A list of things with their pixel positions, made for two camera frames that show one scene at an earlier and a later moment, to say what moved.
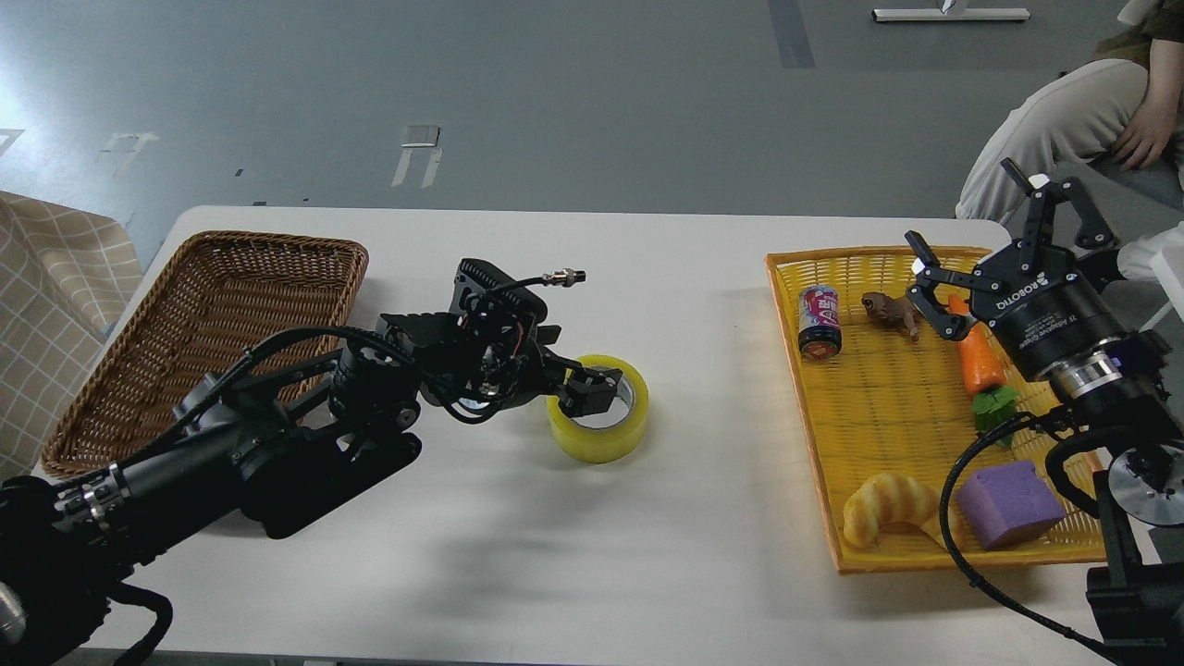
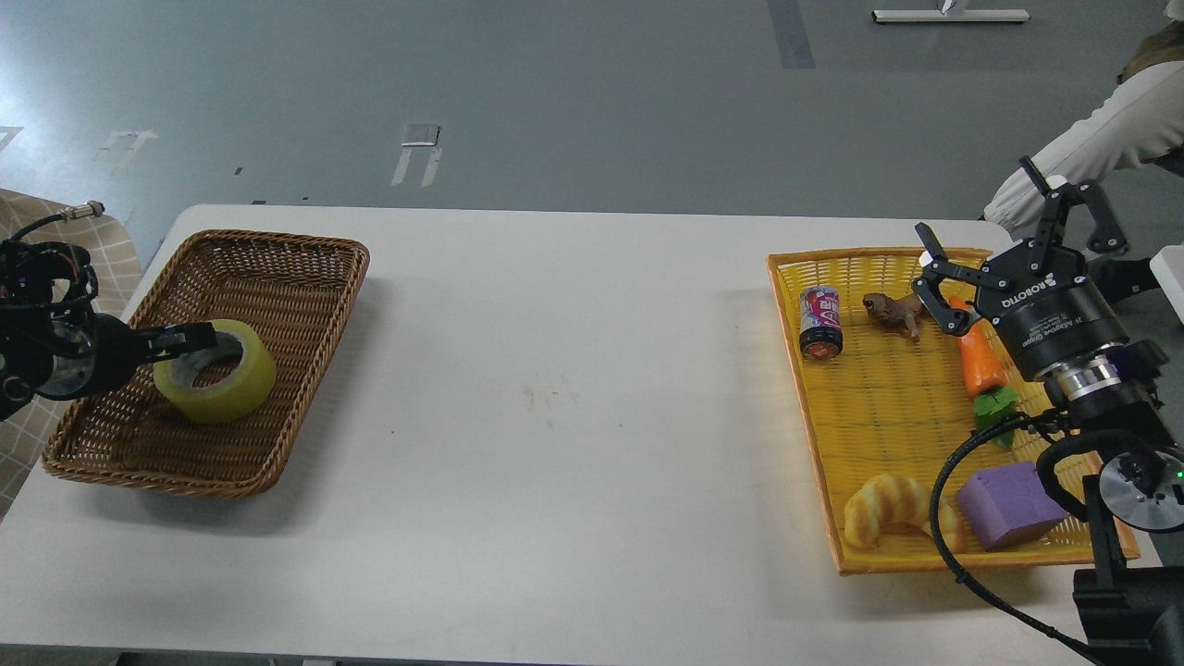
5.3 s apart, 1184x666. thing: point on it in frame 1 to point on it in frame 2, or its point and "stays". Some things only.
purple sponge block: x=1008 y=504 stays
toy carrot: x=983 y=374 stays
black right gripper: x=1054 y=314 stays
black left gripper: x=506 y=361 to x=89 y=353
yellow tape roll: x=594 y=445 to x=229 y=401
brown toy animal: x=894 y=311 stays
